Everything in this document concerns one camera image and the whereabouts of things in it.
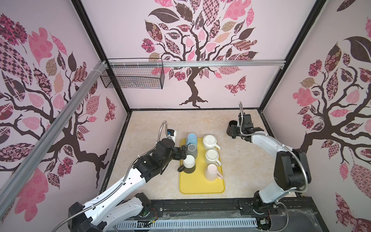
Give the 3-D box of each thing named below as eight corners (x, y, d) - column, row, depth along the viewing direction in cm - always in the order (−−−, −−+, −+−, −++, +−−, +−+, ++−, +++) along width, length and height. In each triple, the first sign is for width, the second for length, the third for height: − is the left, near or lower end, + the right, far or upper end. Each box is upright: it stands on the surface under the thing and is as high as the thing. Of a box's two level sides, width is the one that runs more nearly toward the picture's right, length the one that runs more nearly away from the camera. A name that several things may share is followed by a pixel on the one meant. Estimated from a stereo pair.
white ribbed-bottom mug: (203, 152, 96) (204, 146, 89) (202, 141, 102) (203, 134, 95) (217, 152, 96) (219, 146, 89) (216, 141, 102) (217, 134, 95)
